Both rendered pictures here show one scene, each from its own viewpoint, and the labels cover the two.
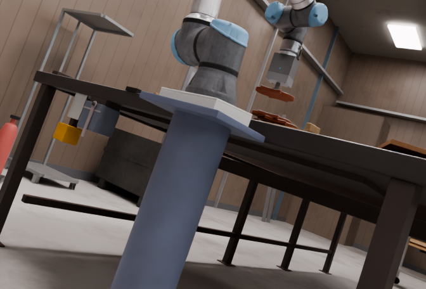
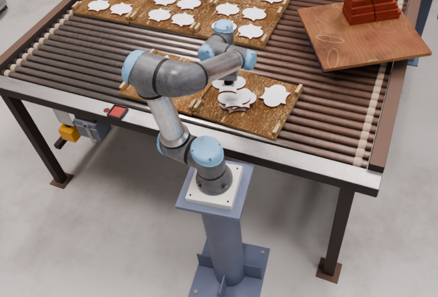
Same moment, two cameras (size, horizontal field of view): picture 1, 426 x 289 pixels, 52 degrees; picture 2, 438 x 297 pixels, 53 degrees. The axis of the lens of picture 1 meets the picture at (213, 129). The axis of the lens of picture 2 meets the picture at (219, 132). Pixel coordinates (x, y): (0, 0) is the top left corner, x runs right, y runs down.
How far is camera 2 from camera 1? 1.66 m
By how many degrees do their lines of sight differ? 54
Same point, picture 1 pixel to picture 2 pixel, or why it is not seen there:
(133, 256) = (219, 249)
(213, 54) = (208, 176)
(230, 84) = (226, 177)
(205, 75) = (210, 185)
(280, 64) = not seen: hidden behind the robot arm
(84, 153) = not seen: outside the picture
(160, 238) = (229, 241)
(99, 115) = (97, 132)
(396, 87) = not seen: outside the picture
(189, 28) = (173, 152)
